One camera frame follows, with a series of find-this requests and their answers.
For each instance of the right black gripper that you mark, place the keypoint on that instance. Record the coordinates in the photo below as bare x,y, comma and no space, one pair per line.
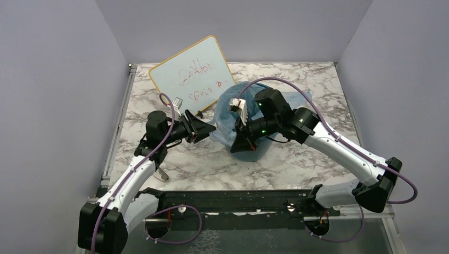
243,141

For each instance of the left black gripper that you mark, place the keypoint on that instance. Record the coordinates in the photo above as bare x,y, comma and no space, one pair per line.
199,130

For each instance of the teal plastic trash bin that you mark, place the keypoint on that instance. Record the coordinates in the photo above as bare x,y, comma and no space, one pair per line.
254,113

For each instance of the blue plastic trash bag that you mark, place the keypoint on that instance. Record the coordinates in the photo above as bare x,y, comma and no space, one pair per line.
224,118

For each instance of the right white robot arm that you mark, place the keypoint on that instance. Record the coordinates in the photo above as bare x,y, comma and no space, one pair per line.
375,176

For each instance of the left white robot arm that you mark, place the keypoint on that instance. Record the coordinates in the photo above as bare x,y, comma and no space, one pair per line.
104,225

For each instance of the yellow framed whiteboard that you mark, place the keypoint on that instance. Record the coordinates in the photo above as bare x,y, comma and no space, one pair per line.
197,75

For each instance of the small grey eraser block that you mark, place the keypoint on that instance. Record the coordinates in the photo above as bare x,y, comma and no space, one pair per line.
161,175

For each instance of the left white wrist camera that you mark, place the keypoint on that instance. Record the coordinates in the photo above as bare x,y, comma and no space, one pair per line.
177,104

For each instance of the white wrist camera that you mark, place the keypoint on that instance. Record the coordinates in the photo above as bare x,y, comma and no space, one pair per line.
177,104
239,106

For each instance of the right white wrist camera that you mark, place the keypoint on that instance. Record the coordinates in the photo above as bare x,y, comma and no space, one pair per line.
239,106

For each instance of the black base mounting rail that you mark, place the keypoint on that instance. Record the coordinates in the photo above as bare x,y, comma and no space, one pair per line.
239,210

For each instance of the aluminium table frame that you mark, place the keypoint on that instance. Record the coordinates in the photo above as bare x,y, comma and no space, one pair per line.
110,159

